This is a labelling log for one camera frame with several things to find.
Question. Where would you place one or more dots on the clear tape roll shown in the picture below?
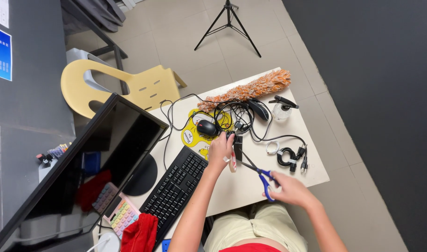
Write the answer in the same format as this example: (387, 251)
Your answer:
(232, 164)

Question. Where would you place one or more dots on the small blue object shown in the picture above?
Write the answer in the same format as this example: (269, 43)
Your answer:
(166, 245)

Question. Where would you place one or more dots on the person's left hand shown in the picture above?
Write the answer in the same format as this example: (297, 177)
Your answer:
(218, 152)

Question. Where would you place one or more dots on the dark desk with grey cloth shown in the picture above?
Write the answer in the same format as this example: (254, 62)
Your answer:
(94, 17)

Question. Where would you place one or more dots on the black mouse grey sides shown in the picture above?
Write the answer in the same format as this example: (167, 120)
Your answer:
(259, 109)

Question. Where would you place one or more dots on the black computer monitor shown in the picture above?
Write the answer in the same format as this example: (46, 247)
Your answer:
(77, 168)

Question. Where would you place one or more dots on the group of markers and batteries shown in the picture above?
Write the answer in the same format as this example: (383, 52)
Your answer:
(54, 154)

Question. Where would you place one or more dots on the yellow cartoon mouse pad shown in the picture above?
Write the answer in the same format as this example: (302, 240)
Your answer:
(192, 138)

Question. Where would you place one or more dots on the pastel coloured calculator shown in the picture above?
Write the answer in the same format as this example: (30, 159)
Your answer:
(121, 213)

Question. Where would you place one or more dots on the round black monitor base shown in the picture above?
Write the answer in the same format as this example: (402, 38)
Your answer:
(142, 176)

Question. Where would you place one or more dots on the black power adapter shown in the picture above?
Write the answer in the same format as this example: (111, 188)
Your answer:
(238, 148)

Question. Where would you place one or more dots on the red cloth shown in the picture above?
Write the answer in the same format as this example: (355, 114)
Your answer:
(140, 232)

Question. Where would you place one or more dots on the person's red shirt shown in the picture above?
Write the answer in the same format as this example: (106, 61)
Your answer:
(250, 248)

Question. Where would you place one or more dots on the black tripod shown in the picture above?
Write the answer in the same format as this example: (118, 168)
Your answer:
(228, 24)

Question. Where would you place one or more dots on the orange fluffy duster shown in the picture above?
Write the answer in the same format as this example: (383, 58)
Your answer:
(248, 89)

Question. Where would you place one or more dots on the black mouse red wheel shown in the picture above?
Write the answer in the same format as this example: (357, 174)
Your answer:
(206, 127)

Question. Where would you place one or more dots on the white round device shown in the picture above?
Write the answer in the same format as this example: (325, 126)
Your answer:
(107, 243)

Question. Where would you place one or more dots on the small black plug adapter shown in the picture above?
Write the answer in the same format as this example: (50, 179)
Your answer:
(238, 125)

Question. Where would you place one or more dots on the person's right hand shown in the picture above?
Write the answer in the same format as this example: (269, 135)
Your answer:
(292, 190)

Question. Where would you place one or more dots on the clear spray bottle black nozzle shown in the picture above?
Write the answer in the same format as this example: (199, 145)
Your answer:
(281, 108)

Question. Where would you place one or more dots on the black computer keyboard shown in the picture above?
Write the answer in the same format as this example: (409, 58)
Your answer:
(173, 190)

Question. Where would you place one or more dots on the yellow plastic chair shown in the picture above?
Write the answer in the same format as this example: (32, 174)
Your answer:
(147, 87)

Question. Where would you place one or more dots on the person's beige shorts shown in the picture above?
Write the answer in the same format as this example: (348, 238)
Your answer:
(255, 224)

